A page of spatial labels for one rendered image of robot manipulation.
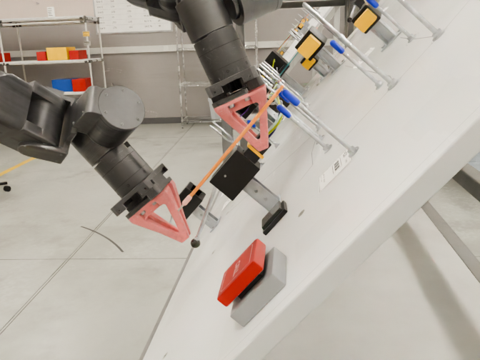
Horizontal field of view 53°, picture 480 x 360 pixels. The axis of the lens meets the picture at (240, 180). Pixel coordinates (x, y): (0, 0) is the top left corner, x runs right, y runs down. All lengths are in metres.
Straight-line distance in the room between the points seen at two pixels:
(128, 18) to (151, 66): 0.81
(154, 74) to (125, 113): 7.69
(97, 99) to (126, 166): 0.10
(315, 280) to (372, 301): 0.64
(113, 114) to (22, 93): 0.11
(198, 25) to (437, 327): 0.65
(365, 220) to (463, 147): 0.08
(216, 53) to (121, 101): 0.13
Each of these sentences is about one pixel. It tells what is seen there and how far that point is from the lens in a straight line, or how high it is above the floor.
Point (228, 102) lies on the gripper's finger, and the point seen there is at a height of 1.22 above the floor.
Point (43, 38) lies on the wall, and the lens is 8.85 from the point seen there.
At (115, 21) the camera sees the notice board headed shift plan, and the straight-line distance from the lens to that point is 8.40.
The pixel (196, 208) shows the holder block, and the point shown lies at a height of 0.97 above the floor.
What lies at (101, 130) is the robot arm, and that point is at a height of 1.20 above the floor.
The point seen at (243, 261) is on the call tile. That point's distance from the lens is 0.43.
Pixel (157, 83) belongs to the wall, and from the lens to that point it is 8.28.
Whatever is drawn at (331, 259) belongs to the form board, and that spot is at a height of 1.14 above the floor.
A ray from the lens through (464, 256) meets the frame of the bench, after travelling 1.24.
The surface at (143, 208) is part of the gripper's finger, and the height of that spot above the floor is 1.09.
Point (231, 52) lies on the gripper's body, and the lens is 0.60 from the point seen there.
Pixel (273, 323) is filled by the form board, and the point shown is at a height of 1.08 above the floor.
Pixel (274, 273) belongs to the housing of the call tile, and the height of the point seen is 1.11.
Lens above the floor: 1.30
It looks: 16 degrees down
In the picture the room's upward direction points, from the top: 2 degrees counter-clockwise
